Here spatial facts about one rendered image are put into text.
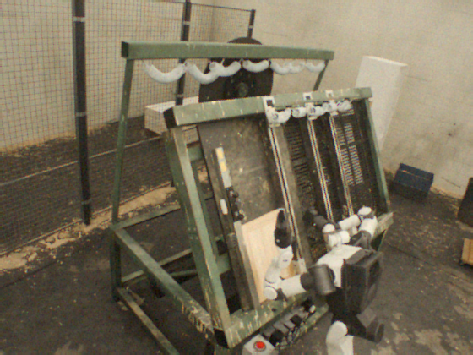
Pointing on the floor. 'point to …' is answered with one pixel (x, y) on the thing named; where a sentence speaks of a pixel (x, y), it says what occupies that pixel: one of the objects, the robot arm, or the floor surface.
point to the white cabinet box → (381, 90)
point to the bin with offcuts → (467, 204)
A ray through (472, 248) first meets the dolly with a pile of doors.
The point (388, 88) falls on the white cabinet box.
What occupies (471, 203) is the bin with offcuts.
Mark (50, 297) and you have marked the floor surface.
